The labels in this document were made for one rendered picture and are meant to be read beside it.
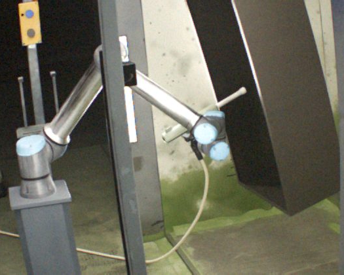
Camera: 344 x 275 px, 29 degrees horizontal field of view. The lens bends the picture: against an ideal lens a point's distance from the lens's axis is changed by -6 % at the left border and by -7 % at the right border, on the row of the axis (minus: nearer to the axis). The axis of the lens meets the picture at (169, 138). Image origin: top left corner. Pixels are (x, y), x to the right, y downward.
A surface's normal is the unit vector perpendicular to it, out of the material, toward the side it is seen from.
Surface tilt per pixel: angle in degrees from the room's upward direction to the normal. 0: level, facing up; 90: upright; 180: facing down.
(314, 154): 90
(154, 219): 90
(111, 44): 90
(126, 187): 90
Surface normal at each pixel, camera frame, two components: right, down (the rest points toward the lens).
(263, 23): 0.34, 0.22
